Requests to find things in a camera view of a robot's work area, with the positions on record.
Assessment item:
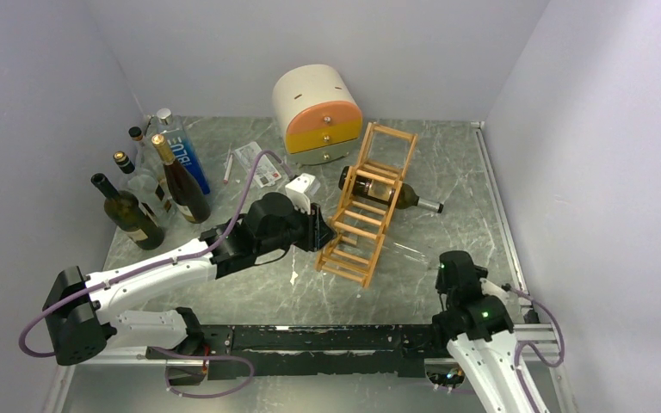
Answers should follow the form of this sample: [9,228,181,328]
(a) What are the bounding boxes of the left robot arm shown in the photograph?
[43,192,336,366]

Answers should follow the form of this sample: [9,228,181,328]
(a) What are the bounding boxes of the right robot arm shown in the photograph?
[429,250,549,412]

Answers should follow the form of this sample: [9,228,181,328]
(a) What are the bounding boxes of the green silver-capped wine bottle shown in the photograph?
[338,165,445,215]

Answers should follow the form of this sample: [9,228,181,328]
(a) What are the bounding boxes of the wooden wine rack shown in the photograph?
[314,122,417,287]

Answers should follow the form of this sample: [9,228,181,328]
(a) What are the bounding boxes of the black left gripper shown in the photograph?
[257,195,337,254]

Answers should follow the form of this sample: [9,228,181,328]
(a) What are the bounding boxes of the white pen with pink tip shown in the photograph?
[223,150,233,184]

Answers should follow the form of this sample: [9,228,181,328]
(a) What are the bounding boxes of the round three-drawer storage box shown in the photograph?
[272,64,363,165]

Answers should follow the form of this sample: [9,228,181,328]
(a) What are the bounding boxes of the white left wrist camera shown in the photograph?
[284,173,320,214]

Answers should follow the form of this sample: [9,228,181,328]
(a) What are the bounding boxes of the blue square glass bottle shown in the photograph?
[156,108,210,195]

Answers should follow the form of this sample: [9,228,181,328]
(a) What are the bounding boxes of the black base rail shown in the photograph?
[145,324,457,380]

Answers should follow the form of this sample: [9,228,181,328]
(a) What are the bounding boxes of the dark red gold-capped bottle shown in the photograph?
[151,134,211,224]

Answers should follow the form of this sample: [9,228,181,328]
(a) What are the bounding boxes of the dark green wine bottle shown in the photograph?
[90,173,164,250]

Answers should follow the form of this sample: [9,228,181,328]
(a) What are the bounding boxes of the white plastic card package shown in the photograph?
[233,141,281,188]

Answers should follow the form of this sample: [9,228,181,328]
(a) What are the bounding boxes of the square clear black-capped bottle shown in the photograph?
[113,151,175,229]

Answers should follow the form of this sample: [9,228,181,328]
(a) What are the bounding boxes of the round clear glass bottle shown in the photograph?
[128,126,162,182]

